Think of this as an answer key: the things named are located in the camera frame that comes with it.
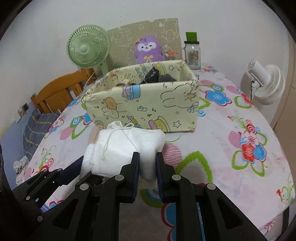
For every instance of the purple plush toy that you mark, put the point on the purple plush toy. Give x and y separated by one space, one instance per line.
148 49

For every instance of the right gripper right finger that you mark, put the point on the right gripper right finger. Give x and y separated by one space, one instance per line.
203 212

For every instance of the grey cloth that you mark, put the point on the grey cloth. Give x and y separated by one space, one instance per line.
166 78

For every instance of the green desk fan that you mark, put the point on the green desk fan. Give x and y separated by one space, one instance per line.
88 47

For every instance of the white standing fan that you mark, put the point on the white standing fan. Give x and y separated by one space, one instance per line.
263 85

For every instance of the cartoon print cardboard panel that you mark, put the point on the cartoon print cardboard panel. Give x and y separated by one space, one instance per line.
123 40

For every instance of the yellow cartoon storage box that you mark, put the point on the yellow cartoon storage box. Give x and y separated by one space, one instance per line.
168 106

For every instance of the wall power outlet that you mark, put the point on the wall power outlet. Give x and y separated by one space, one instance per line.
25 107

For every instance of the green cup on jar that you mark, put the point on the green cup on jar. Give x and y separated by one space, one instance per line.
191 37

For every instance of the glass jar with handle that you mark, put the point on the glass jar with handle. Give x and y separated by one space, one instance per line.
192 53

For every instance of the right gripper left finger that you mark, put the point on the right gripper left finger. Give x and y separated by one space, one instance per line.
91 212

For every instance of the black plastic bag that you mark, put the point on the black plastic bag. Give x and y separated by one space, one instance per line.
151 77

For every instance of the cotton swab container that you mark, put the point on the cotton swab container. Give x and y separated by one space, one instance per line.
171 56

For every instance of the plaid grey blanket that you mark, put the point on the plaid grey blanket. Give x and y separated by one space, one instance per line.
35 130

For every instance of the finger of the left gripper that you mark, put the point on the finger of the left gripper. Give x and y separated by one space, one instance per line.
40 187

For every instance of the white drawstring cloth bag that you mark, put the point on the white drawstring cloth bag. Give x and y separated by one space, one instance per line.
108 150

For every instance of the wooden chair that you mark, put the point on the wooden chair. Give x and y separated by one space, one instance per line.
59 93

